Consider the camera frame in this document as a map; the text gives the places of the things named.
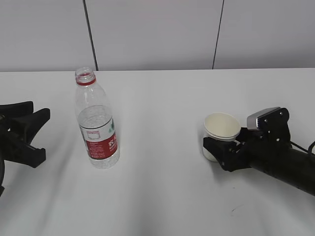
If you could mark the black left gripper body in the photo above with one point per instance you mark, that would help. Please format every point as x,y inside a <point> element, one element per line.
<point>11,140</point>

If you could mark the clear plastic water bottle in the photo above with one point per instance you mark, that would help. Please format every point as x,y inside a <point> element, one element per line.
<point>95,119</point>

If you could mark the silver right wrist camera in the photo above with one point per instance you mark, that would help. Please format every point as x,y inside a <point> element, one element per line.
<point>270,124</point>

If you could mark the white paper cup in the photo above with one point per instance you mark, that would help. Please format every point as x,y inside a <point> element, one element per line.
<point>221,127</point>

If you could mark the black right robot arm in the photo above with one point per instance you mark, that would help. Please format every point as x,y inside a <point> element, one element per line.
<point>304,176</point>

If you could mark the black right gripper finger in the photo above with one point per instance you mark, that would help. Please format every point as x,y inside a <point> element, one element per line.
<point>245,135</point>
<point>226,153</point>

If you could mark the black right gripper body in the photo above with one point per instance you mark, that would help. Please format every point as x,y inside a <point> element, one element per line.
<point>268,155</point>

